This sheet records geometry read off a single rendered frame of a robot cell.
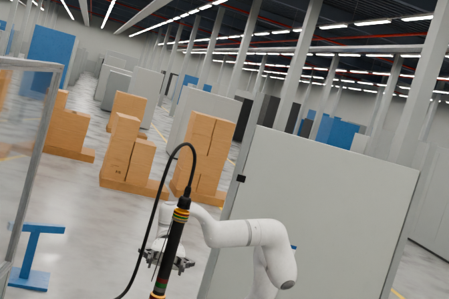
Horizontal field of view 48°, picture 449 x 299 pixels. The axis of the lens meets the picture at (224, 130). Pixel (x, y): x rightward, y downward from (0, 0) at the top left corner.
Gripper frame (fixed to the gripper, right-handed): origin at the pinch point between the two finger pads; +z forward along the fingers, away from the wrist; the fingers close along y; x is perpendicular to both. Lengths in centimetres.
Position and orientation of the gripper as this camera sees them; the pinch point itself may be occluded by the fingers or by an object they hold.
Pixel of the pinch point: (165, 265)
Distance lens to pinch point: 143.4
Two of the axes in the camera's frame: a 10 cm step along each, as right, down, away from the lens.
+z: 0.7, 1.0, -9.9
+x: 2.8, -9.6, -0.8
